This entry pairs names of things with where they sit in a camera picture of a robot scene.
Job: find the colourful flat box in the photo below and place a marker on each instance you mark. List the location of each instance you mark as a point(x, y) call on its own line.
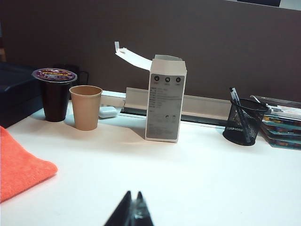
point(284, 119)
point(289, 144)
point(284, 127)
point(287, 136)

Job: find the black mesh pen holder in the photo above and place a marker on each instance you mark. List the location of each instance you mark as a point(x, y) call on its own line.
point(242, 127)

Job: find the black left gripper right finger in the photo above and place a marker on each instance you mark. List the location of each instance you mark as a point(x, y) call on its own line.
point(143, 212)

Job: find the dark blue storage box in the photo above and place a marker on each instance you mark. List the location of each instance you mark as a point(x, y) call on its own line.
point(16, 94)

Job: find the white face mask box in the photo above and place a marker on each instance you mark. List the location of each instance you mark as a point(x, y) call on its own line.
point(164, 106)

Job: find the brown desk partition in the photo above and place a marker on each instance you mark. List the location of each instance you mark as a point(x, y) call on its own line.
point(211, 47)

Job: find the brown paper cup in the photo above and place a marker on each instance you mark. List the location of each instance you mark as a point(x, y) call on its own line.
point(85, 108)

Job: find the white earbuds case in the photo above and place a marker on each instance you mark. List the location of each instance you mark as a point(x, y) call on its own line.
point(107, 112)

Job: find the orange cloth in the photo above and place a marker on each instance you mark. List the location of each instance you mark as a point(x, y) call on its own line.
point(18, 164)

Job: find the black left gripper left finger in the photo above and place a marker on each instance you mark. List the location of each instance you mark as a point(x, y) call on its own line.
point(122, 212)

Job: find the black cup with foil lid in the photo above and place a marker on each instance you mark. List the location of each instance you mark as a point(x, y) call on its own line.
point(54, 99)

